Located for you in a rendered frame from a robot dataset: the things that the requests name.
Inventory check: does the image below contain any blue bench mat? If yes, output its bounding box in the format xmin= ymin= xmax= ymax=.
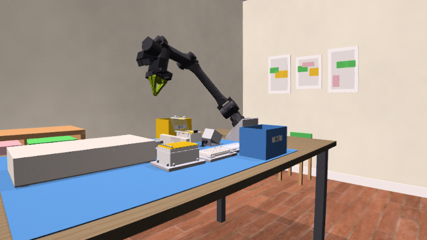
xmin=0 ymin=148 xmax=298 ymax=240

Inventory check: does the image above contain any yellow open-top bin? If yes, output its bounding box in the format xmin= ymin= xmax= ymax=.
xmin=156 ymin=118 xmax=192 ymax=139

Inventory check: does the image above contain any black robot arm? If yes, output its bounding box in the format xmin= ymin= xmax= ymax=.
xmin=136 ymin=36 xmax=245 ymax=127

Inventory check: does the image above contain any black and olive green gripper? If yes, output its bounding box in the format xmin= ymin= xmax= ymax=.
xmin=145 ymin=61 xmax=173 ymax=96

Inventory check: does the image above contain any blue open-top box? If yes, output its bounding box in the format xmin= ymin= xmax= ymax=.
xmin=239 ymin=124 xmax=287 ymax=161

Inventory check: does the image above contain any white push-button box with green button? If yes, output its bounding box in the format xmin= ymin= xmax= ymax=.
xmin=200 ymin=128 xmax=223 ymax=147

